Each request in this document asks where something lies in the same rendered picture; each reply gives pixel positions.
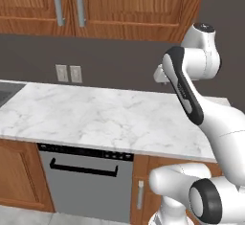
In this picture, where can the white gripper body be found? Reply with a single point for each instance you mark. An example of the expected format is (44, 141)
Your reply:
(160, 74)

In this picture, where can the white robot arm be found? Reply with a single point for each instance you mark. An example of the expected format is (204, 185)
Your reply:
(223, 130)

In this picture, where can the wooden base cupboard door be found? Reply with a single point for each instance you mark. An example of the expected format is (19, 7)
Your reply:
(145, 171)
(19, 174)

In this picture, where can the grey dishwasher door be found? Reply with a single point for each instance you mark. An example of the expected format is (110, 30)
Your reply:
(89, 190)

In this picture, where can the dark grey sink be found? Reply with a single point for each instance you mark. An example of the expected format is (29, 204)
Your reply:
(8, 92)

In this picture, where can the wooden wall cupboard door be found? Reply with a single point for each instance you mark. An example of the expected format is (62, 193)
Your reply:
(25, 5)
(134, 8)

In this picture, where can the beige wall socket plate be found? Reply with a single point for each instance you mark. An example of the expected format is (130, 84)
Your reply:
(76, 74)
(62, 73)

